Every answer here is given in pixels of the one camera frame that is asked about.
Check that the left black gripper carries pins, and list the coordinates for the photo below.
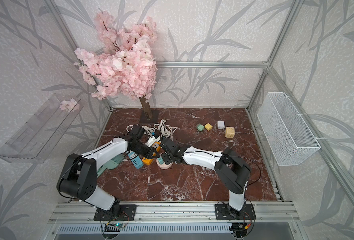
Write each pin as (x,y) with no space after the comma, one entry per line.
(149,154)

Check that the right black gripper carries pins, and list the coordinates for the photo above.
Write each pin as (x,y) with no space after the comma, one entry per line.
(163,156)

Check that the orange power strip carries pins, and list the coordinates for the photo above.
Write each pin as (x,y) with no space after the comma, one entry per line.
(148,160)

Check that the teal charger plug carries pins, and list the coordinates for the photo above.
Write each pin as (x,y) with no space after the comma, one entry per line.
(160,160)

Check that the teal power strip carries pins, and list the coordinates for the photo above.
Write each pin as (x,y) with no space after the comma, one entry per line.
(135,159)

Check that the round pink power socket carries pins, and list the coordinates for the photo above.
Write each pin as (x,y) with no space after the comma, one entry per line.
(164,166)

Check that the green charger plug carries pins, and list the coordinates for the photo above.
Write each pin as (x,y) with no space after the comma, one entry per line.
(200,127)

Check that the yellow charger plug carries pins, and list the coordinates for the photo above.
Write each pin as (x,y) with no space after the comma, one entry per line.
(208,127)

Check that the white charger plug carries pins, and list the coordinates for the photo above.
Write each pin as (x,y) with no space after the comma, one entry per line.
(220,125)

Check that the beige cube charger plug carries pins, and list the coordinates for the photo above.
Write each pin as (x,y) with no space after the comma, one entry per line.
(230,132)

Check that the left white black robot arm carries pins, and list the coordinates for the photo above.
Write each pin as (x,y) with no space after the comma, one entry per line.
(78,178)

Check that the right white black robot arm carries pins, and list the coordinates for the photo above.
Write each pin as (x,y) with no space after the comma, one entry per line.
(232,170)

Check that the pink cherry blossom tree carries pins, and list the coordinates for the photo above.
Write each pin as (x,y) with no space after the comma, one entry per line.
(126,66)

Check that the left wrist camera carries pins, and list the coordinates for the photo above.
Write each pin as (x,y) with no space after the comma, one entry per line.
(154,138)

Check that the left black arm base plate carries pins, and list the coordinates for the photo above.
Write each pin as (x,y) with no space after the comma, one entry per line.
(116,213)

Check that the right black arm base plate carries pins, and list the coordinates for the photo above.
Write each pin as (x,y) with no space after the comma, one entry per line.
(225,212)

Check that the aluminium front rail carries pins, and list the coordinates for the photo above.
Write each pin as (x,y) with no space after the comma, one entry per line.
(175,212)

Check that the clear acrylic wall shelf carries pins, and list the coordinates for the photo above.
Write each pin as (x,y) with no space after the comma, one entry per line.
(35,141)

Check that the white wire mesh basket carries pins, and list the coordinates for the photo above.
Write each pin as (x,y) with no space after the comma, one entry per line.
(289,137)

